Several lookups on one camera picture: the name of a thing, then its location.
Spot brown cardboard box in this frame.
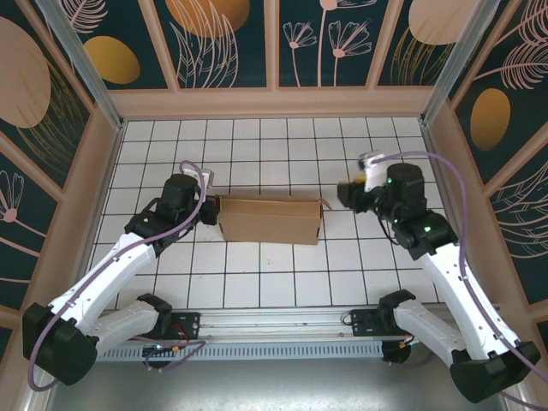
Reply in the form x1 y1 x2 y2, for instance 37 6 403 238
215 194 333 247

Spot small circuit board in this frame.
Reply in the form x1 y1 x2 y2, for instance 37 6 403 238
142 342 183 358

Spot grey metal sheet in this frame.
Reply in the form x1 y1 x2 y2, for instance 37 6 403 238
24 336 528 411

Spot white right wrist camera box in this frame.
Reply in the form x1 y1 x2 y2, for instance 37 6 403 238
357 150 390 193

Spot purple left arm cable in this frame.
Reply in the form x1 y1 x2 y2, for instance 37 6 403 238
27 159 211 393

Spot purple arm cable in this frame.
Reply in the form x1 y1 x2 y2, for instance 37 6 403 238
363 152 548 406
27 159 211 393

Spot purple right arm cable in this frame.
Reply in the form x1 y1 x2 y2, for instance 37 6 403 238
363 152 548 406

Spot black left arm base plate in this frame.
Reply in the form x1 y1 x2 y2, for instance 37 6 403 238
153 311 203 342

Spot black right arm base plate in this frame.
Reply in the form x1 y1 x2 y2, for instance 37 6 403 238
349 306 402 338

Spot aluminium mounting rail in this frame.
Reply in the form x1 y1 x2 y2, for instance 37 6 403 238
40 302 511 344

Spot slotted grey cable duct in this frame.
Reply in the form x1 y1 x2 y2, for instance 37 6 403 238
96 341 385 361

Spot aluminium frame post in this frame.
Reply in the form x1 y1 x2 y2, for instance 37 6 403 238
35 0 128 132
419 0 494 128

